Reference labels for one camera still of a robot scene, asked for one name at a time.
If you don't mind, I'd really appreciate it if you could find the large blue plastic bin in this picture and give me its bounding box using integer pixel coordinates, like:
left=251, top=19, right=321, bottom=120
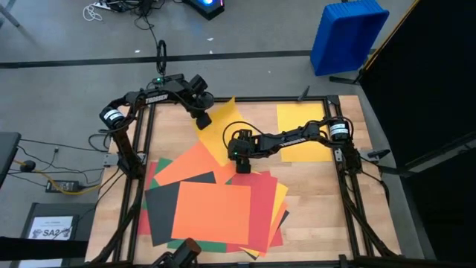
left=310, top=0, right=390, bottom=77

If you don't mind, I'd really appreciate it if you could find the black cable bundle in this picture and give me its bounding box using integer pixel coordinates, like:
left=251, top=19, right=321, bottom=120
left=107, top=0, right=161, bottom=45

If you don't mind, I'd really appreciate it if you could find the black camera bar green light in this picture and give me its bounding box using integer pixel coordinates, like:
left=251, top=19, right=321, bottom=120
left=151, top=73, right=185, bottom=86

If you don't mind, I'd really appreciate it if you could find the black clamp bracket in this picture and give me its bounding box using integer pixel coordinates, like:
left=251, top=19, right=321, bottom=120
left=366, top=148, right=391, bottom=160

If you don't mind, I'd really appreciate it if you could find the black divider panel yellow edge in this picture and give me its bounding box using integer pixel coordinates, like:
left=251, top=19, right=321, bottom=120
left=359, top=0, right=476, bottom=264

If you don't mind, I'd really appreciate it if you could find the yellow cable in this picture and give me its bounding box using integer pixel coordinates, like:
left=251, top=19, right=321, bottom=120
left=13, top=159, right=102, bottom=197

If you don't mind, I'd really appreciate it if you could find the grey metal leg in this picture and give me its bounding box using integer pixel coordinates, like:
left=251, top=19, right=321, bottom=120
left=0, top=0, right=22, bottom=29

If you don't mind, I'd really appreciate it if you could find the black power adapter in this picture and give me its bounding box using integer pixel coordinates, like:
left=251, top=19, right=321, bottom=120
left=45, top=179, right=80, bottom=194

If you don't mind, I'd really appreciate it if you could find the black panel foot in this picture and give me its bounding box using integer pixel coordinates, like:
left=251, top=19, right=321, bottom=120
left=329, top=74, right=364, bottom=86

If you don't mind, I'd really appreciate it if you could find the coiled black cable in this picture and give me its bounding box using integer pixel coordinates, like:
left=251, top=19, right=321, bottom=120
left=155, top=39, right=168, bottom=81

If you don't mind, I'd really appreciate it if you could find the black computer blue light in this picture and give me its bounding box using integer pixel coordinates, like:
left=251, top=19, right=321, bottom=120
left=181, top=0, right=226, bottom=22

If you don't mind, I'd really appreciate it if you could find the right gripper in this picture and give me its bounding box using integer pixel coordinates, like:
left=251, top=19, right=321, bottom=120
left=227, top=129, right=261, bottom=174

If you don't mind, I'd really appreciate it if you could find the white cable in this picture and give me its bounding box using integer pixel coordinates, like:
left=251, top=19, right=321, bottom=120
left=82, top=2, right=103, bottom=22

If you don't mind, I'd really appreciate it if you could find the white SA2 label sheet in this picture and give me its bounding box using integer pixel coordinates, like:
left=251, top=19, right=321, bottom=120
left=28, top=215, right=74, bottom=241

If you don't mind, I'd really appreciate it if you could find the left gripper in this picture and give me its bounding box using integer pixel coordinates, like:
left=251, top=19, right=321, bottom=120
left=184, top=89, right=216, bottom=131

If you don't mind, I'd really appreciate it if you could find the grey metal beam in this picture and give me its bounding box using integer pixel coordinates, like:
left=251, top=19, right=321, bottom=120
left=379, top=130, right=476, bottom=176

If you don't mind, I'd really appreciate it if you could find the black box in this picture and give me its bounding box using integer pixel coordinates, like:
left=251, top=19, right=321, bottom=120
left=18, top=202, right=98, bottom=268

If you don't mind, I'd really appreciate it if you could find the black aluminium table frame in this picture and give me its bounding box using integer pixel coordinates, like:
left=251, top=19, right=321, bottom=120
left=85, top=85, right=405, bottom=268

